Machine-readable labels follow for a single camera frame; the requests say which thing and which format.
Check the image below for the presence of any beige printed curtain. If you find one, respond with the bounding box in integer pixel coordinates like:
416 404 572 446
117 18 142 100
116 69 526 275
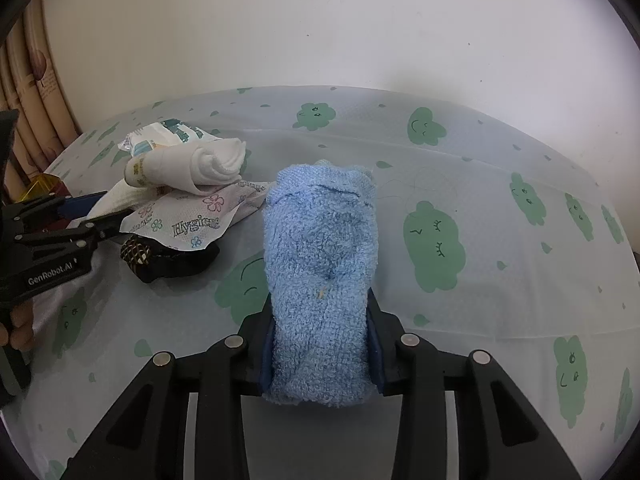
0 5 83 201

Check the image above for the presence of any floral print packet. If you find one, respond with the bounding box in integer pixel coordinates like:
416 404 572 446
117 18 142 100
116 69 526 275
120 180 271 252

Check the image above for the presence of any person's left hand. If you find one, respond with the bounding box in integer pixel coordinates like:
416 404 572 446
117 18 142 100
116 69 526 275
0 304 36 352

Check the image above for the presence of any blue fluffy towel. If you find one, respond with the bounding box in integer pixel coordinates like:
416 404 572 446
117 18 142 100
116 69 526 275
261 159 383 408

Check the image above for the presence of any wet wipes packet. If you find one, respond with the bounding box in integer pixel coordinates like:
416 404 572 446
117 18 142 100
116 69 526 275
117 117 223 161

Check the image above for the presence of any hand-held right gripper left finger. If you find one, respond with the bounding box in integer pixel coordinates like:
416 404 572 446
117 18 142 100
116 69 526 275
65 292 276 480

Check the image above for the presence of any cloud print tablecloth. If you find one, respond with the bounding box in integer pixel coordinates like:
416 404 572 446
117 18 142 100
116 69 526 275
0 85 640 480

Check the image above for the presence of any black gold hair tie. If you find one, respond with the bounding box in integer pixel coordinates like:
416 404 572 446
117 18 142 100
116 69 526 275
120 236 222 284

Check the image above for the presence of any gold and red tin box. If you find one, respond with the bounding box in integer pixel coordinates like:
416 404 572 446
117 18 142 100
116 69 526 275
20 174 73 233

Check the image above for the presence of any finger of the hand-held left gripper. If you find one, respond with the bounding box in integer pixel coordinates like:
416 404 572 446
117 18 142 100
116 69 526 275
5 190 110 233
12 210 141 253

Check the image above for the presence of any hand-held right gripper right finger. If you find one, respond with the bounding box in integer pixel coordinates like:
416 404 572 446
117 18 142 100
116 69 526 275
365 287 583 480

